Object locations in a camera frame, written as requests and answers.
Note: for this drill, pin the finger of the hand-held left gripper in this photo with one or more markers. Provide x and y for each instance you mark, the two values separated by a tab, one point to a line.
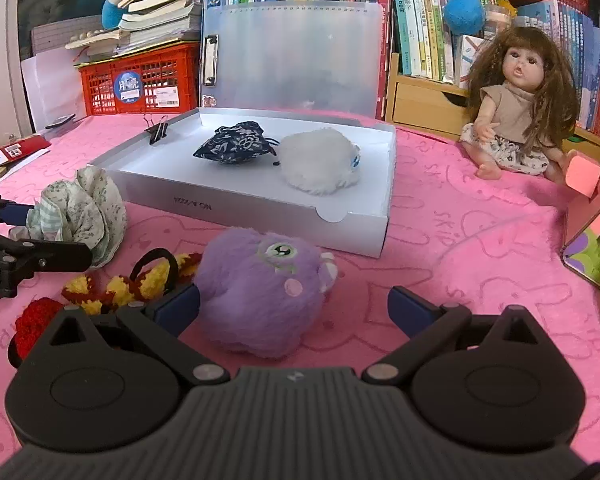
55	255
19	214

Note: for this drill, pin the pink cardboard toy house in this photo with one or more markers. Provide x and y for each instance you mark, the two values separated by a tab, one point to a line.
592	230

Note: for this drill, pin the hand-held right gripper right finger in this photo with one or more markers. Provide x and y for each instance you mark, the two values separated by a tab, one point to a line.
405	306

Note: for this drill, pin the white fluffy plush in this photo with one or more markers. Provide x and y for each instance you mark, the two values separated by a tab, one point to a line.
315	160

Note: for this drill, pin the purple fluffy plush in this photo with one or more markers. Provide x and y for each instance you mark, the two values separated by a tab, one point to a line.
260	300

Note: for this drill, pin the small black device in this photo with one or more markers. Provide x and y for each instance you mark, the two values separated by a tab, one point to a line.
60	122

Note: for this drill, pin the white shallow cardboard box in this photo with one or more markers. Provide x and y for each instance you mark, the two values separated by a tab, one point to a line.
230	205

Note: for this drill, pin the green white cloth scrunchie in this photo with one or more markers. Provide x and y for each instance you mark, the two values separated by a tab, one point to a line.
85	210

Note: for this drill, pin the row of pale blue books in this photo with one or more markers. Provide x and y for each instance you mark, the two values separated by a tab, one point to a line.
555	35

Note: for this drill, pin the red crochet scrunchie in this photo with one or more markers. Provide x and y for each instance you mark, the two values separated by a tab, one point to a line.
32	322

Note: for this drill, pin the translucent plastic clipboard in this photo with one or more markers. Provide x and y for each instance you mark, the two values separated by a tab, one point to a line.
290	55

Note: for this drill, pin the black binder clip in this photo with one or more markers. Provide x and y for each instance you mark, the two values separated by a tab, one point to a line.
156	132

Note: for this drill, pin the white leaning board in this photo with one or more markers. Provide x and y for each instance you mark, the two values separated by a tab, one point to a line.
50	95

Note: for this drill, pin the wooden drawer organizer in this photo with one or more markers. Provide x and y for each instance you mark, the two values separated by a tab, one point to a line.
425	105

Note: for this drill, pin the grey ribbed board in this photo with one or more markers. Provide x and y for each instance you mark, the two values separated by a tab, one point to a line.
55	37

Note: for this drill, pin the red plastic crate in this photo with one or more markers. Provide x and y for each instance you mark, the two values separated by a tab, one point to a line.
140	80

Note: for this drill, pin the row of books on organizer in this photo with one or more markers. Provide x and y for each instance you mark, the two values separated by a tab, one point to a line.
422	25

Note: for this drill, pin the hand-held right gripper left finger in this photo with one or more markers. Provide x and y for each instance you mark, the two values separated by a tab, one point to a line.
180	307

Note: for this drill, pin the white printed carton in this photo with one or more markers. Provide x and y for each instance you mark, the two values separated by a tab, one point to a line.
467	60

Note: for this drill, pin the dark blue floral pouch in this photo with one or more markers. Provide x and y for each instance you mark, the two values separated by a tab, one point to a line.
235	142

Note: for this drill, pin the stack of lying books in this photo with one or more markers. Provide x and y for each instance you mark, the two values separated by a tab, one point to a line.
155	15

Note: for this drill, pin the blue white cat plush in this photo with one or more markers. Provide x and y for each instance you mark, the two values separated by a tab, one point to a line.
112	5

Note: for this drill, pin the brown-haired doll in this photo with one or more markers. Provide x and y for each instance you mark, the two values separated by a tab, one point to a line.
515	105

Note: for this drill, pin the pink bunny print blanket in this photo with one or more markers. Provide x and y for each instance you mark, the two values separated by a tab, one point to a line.
480	260

